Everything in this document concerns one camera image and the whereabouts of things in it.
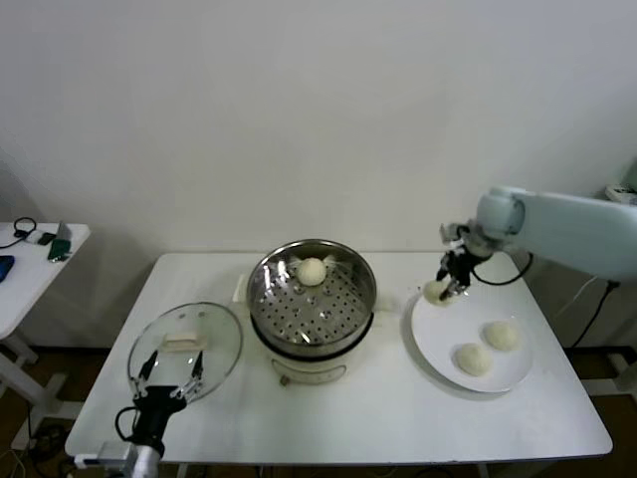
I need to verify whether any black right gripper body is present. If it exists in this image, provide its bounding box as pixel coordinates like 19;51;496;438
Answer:
440;246;473;286

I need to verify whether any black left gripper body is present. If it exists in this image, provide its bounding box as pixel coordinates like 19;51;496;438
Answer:
129;385;189;447

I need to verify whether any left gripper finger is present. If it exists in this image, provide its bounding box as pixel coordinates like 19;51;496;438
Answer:
128;349;159;399
167;351;205;400

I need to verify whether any white steamed baozi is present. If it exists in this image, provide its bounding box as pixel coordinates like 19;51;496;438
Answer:
422;281;457;307
480;321;523;353
451;343;494;377
297;256;327;288

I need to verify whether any round glass pot lid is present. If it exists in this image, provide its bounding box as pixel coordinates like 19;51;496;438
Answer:
126;301;244;402

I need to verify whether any perforated steel steamer basket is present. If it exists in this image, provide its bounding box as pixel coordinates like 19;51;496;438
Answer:
246;240;378;349

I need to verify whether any large white plate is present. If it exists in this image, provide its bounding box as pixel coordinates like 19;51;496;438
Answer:
403;287;535;399

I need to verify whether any cream electric cooker base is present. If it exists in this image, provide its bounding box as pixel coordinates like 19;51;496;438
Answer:
232;273;394;389

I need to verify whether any white side table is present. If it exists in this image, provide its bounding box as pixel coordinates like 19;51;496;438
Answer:
0;221;93;434

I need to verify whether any green grey clamp tool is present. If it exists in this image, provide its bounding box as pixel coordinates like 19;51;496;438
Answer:
46;220;75;264

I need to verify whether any white shelf board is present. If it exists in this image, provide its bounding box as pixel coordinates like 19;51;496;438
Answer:
602;183;637;204

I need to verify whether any white stand foot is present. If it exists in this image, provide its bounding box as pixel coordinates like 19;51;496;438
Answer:
566;346;637;397

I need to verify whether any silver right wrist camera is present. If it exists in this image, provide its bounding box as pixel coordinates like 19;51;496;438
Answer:
438;221;473;249

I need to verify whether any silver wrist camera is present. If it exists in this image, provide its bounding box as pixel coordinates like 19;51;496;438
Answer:
73;440;139;470
438;221;473;249

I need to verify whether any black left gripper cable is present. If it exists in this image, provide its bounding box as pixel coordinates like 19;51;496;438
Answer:
114;405;145;444

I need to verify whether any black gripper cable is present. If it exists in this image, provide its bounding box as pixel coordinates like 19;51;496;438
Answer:
114;405;145;444
471;251;534;286

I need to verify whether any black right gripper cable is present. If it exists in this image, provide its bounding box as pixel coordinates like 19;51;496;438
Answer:
471;251;534;286

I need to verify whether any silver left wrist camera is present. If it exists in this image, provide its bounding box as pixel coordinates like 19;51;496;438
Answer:
73;440;139;470

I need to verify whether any black floor cable bundle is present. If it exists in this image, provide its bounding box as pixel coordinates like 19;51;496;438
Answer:
27;420;69;452

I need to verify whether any white power cable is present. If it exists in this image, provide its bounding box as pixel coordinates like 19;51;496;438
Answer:
550;276;601;320

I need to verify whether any black adapter with cable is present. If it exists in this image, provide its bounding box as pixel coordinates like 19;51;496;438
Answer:
568;281;614;350

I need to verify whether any black looped headphone cable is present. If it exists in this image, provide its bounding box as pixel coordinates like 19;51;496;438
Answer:
0;217;40;250

